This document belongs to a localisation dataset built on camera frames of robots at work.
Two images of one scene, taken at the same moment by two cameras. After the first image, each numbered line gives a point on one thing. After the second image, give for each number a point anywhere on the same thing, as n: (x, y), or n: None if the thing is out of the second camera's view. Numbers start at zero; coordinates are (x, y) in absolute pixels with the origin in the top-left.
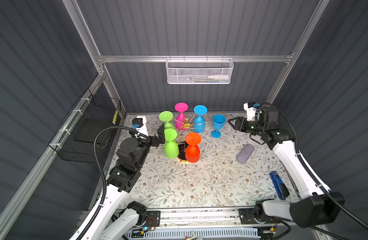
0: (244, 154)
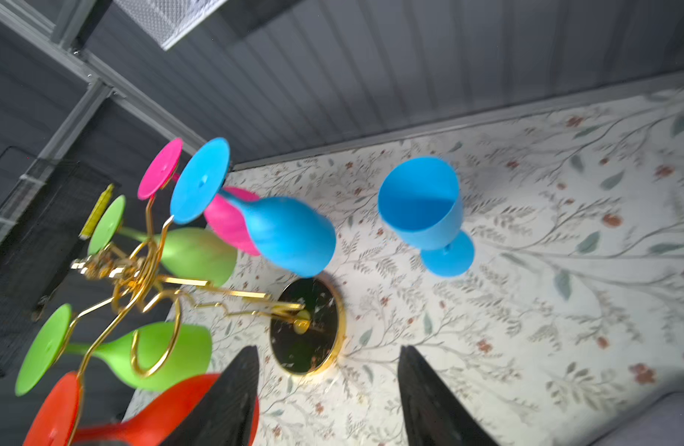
0: (671, 419)
